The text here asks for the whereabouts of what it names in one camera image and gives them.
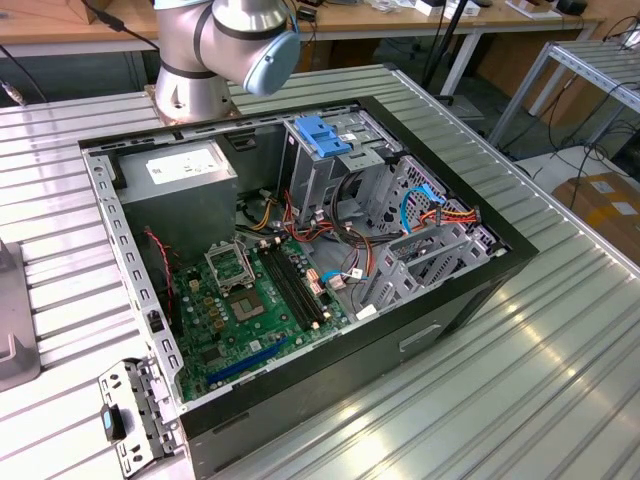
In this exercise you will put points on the brown cardboard box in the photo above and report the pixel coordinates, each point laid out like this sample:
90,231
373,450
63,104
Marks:
580,200

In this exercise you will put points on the grey power supply unit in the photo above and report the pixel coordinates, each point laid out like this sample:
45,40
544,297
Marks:
175,210

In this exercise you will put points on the black open PC case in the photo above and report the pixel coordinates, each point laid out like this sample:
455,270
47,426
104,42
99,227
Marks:
320,380

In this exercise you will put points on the metal slat side table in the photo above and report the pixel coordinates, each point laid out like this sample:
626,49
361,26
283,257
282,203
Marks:
595,62

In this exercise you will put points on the grey metal disk bay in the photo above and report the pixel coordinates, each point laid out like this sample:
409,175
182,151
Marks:
395,270

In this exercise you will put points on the white paper tag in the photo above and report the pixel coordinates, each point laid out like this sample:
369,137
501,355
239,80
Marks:
366,313

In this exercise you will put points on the grey parts rack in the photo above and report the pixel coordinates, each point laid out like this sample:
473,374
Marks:
12,310

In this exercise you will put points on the blue expansion slot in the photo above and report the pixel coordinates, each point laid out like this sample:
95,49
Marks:
250,361

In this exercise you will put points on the green motherboard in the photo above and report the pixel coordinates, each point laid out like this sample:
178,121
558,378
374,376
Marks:
280,332

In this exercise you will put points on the CPU socket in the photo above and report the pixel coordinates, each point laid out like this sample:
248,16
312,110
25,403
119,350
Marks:
246,306

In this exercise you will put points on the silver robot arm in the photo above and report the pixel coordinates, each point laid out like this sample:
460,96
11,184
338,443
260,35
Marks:
190,95

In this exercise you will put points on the small white box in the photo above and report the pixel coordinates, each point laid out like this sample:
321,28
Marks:
430,7

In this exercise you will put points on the grey optical drive cage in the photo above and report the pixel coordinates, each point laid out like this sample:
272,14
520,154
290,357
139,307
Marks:
310,180

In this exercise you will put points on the black RAM slot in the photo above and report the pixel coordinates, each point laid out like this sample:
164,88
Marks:
305,285
292,290

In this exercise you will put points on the blue drive cage latch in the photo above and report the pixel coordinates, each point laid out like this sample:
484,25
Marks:
320,132

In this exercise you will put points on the wooden top desk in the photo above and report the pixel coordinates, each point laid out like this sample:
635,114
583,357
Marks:
400,21

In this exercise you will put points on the hinged metal slot retainer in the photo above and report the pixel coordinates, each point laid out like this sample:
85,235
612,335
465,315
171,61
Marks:
137,400

